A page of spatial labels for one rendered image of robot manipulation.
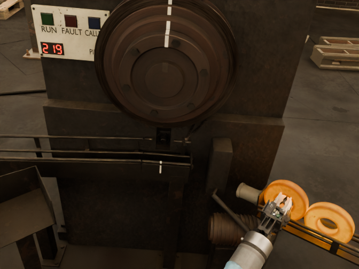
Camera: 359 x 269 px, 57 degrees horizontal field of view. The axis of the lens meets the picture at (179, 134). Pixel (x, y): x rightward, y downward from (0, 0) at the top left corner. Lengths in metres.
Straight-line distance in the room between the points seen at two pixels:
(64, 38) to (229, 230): 0.95
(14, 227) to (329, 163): 2.23
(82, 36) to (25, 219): 0.68
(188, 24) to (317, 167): 1.93
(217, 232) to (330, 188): 1.36
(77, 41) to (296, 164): 1.91
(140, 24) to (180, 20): 0.12
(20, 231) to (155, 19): 0.84
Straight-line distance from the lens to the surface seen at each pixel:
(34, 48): 4.17
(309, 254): 2.11
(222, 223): 1.37
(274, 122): 1.37
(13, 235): 1.30
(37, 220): 1.31
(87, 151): 1.42
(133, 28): 1.03
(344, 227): 1.21
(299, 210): 1.24
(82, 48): 1.27
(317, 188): 2.53
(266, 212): 1.12
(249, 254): 1.06
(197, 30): 1.01
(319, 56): 4.56
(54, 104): 1.39
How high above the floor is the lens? 1.56
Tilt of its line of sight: 35 degrees down
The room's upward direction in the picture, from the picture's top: 5 degrees clockwise
